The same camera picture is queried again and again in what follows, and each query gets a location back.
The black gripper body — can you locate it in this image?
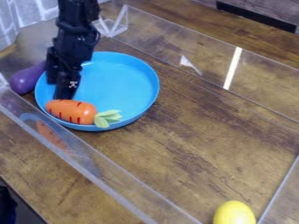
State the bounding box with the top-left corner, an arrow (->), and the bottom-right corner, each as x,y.
46,20 -> 100,72

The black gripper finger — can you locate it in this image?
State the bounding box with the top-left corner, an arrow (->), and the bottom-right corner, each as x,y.
45,58 -> 60,84
53,72 -> 80,100

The orange toy carrot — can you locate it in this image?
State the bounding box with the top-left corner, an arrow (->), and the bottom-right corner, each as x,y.
45,100 -> 121,128

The blue plastic plate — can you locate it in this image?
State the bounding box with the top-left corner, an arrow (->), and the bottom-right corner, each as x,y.
34,52 -> 160,131

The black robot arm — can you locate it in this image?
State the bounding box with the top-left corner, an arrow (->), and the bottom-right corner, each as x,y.
45,0 -> 100,99

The purple toy eggplant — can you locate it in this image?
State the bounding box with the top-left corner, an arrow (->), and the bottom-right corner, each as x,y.
9,61 -> 45,95

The white curtain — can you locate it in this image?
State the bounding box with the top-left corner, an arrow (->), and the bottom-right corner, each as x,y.
0,0 -> 58,51

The yellow toy lemon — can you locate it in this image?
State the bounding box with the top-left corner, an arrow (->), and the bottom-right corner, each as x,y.
212,200 -> 257,224

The clear acrylic enclosure wall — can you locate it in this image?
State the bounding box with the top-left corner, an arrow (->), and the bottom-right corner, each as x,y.
0,0 -> 299,224

